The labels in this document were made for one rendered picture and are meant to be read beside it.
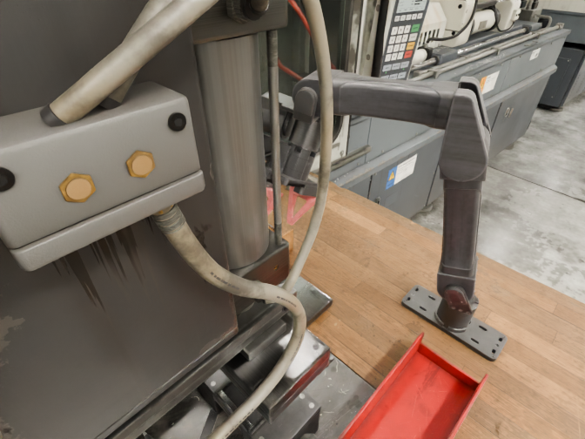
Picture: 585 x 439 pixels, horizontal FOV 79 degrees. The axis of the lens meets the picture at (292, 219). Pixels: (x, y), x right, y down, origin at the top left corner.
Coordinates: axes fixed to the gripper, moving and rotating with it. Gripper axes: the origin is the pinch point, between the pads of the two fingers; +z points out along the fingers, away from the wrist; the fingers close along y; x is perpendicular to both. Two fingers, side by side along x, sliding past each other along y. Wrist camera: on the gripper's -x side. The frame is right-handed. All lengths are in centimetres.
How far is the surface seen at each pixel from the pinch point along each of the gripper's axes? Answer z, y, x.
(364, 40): -54, -64, -38
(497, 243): 6, -208, 17
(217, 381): 22.5, 15.1, 11.3
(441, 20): -101, -157, -56
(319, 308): 15.2, -10.3, 10.9
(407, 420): 19.9, -5.7, 35.1
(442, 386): 15.2, -13.8, 36.7
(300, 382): 8.5, 19.8, 25.9
